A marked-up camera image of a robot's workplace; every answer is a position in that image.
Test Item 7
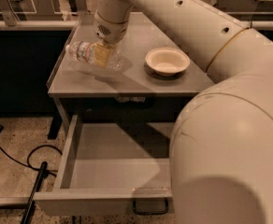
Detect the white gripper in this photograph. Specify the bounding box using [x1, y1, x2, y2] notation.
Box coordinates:
[93, 12, 129, 68]

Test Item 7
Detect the clear plastic water bottle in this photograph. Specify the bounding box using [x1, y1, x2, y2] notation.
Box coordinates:
[65, 41, 124, 72]

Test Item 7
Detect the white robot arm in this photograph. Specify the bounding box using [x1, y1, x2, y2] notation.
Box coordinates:
[95, 0, 273, 224]

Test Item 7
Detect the grey open top drawer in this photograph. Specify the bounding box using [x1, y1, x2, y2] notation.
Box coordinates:
[35, 115, 174, 216]

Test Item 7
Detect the grey cabinet table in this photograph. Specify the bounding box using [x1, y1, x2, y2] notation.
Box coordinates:
[48, 12, 213, 129]

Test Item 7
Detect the white paper bowl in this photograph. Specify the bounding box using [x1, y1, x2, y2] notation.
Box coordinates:
[145, 48, 191, 77]

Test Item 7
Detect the black pole on floor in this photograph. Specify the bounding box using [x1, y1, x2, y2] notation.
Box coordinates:
[21, 161, 48, 224]

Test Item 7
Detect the black floor cable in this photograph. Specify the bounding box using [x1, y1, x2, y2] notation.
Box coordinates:
[0, 133, 64, 178]

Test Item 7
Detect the black drawer handle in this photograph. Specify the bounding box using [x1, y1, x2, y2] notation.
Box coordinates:
[133, 199, 169, 216]

